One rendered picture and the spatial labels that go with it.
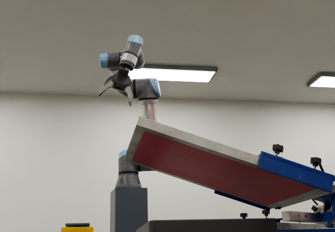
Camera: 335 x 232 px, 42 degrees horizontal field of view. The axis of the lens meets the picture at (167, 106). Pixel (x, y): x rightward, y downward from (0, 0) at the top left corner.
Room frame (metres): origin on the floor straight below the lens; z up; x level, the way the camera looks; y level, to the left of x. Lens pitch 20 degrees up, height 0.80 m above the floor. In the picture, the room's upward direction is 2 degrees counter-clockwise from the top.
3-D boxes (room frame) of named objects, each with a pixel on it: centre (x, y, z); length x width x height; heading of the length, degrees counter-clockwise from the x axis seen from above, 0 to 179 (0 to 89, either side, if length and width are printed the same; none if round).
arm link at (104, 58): (2.16, 0.26, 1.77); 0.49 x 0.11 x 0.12; 175
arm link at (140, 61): (1.95, 0.16, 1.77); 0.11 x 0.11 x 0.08; 85
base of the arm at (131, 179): (2.47, 0.24, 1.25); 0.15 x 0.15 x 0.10
